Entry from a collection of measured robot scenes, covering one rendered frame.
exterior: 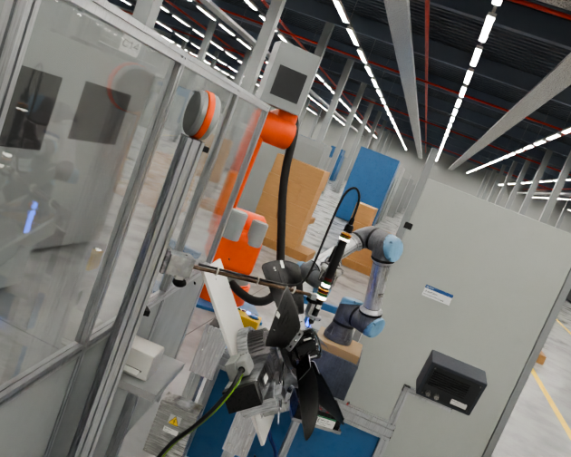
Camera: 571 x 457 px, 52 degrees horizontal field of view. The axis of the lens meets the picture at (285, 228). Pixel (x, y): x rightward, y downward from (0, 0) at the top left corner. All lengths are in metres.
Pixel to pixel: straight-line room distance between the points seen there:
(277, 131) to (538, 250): 2.99
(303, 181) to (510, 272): 6.43
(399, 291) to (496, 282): 0.65
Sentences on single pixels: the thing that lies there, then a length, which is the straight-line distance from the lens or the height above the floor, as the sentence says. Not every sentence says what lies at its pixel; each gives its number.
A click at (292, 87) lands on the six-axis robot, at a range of 6.05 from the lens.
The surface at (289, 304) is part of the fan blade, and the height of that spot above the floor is 1.37.
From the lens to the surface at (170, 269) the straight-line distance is 2.04.
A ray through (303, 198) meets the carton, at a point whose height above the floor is 1.02.
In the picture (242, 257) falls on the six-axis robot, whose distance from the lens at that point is 6.14.
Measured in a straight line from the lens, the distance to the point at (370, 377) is 4.36.
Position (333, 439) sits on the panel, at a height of 0.67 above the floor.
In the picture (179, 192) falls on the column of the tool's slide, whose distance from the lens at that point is 1.96.
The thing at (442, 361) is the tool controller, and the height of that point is 1.24.
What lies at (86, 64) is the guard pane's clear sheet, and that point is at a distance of 1.48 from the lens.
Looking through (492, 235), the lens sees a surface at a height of 1.80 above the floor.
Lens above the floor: 1.92
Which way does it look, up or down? 8 degrees down
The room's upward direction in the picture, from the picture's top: 21 degrees clockwise
